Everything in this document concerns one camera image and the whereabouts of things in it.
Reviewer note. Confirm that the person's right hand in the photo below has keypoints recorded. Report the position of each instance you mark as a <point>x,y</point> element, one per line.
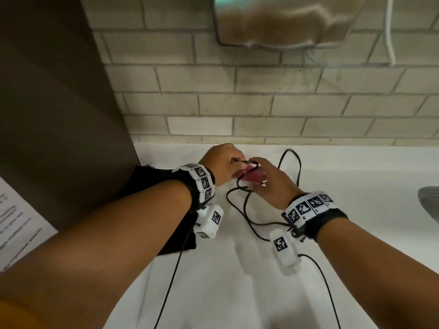
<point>277,186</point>

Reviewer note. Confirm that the person's left hand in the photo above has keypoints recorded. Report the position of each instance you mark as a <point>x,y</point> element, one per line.
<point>219,162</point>

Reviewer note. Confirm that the person's right thumb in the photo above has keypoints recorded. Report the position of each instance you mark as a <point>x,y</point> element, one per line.
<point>252,188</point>

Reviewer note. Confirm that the person's left fingers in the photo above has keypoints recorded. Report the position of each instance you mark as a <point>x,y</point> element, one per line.
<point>239,160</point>

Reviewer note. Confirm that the small pink device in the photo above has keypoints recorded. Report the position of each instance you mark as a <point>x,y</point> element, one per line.
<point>253,176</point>

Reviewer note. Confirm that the person's right forearm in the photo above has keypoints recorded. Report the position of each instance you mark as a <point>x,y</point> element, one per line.
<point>370,270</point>

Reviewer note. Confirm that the person's left forearm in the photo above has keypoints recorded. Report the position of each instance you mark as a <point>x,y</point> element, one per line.
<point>103,250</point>

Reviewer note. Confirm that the left marker wristband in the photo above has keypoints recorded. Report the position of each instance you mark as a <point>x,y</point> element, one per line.
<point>202,183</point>

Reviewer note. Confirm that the marker wristband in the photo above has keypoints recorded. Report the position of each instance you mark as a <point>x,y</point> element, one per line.
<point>202,183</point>
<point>310,208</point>

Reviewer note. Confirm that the right marker wristband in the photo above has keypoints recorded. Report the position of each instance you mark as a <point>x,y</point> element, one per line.
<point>310,208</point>

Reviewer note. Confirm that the black cloth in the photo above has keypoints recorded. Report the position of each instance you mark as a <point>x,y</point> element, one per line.
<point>151,183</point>

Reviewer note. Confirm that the grey metal faucet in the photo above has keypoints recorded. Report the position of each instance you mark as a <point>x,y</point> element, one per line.
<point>430,203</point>

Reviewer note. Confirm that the brown partition panel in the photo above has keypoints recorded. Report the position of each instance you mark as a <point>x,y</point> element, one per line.
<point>58,109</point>

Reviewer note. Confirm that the white paper notice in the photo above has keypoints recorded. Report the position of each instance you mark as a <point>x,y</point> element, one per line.
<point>19,226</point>

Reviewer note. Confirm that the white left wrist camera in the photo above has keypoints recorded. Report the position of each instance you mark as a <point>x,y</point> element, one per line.
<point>209,221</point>

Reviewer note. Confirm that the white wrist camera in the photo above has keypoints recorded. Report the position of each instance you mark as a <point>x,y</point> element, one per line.
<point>284,248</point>
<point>209,221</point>

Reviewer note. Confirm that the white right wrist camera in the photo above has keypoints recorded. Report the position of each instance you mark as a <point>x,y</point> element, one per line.
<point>284,248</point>

